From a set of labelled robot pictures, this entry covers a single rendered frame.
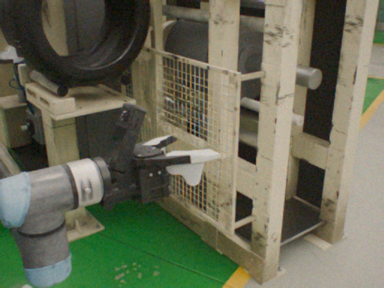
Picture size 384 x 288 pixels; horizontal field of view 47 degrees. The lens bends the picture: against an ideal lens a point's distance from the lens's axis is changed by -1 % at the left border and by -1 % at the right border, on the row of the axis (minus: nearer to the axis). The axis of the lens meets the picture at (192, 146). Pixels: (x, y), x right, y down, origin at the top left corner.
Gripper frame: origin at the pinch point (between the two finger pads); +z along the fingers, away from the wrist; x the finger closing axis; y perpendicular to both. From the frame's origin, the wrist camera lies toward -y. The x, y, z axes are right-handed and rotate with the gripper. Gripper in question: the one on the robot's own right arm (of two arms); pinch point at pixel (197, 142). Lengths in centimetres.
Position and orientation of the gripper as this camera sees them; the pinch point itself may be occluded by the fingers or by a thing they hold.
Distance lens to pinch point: 82.3
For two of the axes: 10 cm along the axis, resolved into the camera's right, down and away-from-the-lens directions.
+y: 0.7, 9.6, 2.8
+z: 8.4, -2.1, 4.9
